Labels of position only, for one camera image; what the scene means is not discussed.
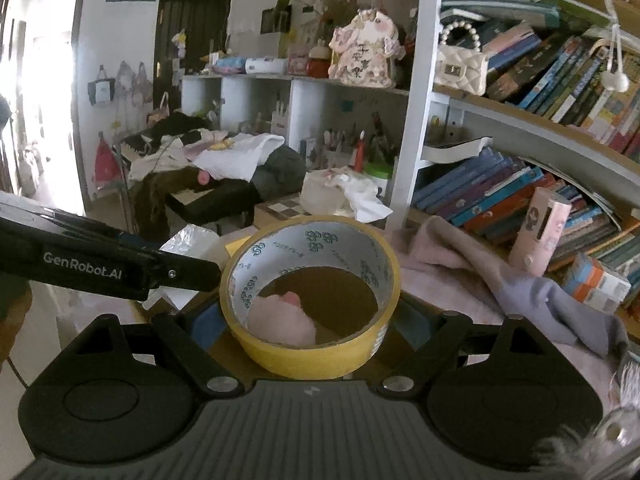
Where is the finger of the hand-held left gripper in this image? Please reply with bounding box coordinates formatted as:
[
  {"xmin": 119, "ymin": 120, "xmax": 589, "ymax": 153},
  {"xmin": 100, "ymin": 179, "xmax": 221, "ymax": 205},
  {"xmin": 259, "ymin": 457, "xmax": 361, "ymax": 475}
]
[
  {"xmin": 0, "ymin": 192, "xmax": 163, "ymax": 253},
  {"xmin": 0, "ymin": 221, "xmax": 221, "ymax": 302}
]

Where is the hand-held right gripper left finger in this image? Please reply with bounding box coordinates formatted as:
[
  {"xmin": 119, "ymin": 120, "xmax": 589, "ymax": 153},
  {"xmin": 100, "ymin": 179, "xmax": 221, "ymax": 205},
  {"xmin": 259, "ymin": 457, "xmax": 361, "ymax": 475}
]
[{"xmin": 70, "ymin": 310, "xmax": 251, "ymax": 396}]

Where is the orange blue white carton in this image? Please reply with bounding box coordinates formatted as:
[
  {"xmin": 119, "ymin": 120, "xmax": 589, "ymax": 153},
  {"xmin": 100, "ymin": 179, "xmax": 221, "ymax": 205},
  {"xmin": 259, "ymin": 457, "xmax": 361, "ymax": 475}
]
[{"xmin": 565, "ymin": 252, "xmax": 632, "ymax": 313}]

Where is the white quilted handbag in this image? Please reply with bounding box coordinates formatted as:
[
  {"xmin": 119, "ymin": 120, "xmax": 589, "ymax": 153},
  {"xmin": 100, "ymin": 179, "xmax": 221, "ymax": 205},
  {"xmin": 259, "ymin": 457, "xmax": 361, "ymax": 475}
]
[{"xmin": 434, "ymin": 20, "xmax": 490, "ymax": 97}]

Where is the pile of clothes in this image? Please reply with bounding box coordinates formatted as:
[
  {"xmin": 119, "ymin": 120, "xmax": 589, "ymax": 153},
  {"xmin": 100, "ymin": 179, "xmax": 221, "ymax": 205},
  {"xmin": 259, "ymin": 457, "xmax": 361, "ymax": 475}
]
[{"xmin": 120, "ymin": 110, "xmax": 306, "ymax": 241}]

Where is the white bookshelf frame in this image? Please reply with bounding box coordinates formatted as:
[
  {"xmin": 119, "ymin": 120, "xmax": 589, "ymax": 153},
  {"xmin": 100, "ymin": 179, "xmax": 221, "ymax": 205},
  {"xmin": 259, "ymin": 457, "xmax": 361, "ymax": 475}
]
[{"xmin": 387, "ymin": 0, "xmax": 640, "ymax": 321}]

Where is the pink plush toy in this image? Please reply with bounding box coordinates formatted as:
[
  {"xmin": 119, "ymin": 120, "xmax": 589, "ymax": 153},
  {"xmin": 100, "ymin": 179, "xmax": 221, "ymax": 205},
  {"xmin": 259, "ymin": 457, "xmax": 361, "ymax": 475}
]
[{"xmin": 248, "ymin": 291, "xmax": 320, "ymax": 348}]

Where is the pink carton box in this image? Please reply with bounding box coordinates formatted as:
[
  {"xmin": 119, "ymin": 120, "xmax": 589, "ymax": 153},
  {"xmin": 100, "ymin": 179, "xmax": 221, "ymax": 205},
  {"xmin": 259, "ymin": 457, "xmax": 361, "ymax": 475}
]
[{"xmin": 508, "ymin": 187, "xmax": 572, "ymax": 277}]

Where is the white lying book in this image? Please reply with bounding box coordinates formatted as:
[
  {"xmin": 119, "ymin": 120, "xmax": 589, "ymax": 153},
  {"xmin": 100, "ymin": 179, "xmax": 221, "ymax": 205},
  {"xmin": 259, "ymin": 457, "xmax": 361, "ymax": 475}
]
[{"xmin": 422, "ymin": 136, "xmax": 493, "ymax": 163}]

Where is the white cloth bag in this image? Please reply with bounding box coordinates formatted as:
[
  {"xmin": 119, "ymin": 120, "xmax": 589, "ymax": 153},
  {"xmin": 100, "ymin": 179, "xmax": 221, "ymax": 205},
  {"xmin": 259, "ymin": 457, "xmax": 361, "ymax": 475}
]
[{"xmin": 301, "ymin": 167, "xmax": 393, "ymax": 223}]

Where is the white cubby shelf unit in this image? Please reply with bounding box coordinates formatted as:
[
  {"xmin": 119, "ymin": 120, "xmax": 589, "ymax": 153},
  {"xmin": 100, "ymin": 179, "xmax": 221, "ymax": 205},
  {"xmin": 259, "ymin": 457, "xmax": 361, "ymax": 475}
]
[{"xmin": 180, "ymin": 72, "xmax": 411, "ymax": 171}]

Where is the grey and pink scarf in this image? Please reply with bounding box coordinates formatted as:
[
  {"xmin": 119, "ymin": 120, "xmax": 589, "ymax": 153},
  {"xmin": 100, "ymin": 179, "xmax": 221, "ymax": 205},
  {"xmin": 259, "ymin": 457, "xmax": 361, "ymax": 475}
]
[{"xmin": 400, "ymin": 215, "xmax": 628, "ymax": 358}]

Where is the row of slanted books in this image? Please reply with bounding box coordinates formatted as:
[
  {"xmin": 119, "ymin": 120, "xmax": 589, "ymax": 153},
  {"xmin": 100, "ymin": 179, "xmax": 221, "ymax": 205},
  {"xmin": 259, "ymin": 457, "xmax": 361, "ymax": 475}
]
[{"xmin": 440, "ymin": 0, "xmax": 640, "ymax": 161}]

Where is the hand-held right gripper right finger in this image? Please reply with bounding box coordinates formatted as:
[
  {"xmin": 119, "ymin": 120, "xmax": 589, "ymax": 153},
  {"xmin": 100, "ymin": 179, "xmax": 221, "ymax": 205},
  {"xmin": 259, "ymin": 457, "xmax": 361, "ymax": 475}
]
[{"xmin": 375, "ymin": 300, "xmax": 533, "ymax": 393}]

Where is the long row of colourful books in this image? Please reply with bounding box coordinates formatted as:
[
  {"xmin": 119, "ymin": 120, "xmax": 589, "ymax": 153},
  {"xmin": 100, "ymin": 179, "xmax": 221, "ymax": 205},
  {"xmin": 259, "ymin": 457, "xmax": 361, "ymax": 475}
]
[{"xmin": 412, "ymin": 147, "xmax": 640, "ymax": 281}]

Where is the pink floral plush decoration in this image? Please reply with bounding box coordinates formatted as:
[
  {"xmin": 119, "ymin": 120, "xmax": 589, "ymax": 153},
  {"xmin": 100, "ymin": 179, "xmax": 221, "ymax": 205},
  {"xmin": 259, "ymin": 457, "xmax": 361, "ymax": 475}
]
[{"xmin": 327, "ymin": 10, "xmax": 405, "ymax": 88}]

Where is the dark tote bag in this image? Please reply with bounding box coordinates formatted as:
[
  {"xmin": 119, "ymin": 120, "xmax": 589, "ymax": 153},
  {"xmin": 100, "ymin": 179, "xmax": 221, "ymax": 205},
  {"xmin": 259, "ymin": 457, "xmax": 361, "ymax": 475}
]
[{"xmin": 87, "ymin": 65, "xmax": 118, "ymax": 106}]

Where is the yellow tape roll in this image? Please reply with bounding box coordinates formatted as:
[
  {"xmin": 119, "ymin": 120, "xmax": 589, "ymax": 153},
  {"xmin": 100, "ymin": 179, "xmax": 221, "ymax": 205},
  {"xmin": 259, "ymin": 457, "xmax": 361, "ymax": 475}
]
[{"xmin": 219, "ymin": 215, "xmax": 402, "ymax": 381}]

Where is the white hanging ornament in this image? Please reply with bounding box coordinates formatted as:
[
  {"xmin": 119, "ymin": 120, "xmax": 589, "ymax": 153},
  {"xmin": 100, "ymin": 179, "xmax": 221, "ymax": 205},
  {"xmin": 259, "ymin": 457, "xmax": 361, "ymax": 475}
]
[{"xmin": 602, "ymin": 25, "xmax": 631, "ymax": 93}]

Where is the grey furry fabric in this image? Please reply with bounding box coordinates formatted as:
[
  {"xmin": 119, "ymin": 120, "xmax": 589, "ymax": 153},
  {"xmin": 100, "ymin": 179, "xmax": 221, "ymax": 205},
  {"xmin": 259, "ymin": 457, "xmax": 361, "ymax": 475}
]
[{"xmin": 537, "ymin": 340, "xmax": 640, "ymax": 480}]

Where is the silver foil sheet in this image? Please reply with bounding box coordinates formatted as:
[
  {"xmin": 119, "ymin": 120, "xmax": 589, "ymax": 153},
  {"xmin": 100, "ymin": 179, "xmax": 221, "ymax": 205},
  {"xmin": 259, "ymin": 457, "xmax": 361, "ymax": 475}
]
[{"xmin": 160, "ymin": 225, "xmax": 226, "ymax": 271}]

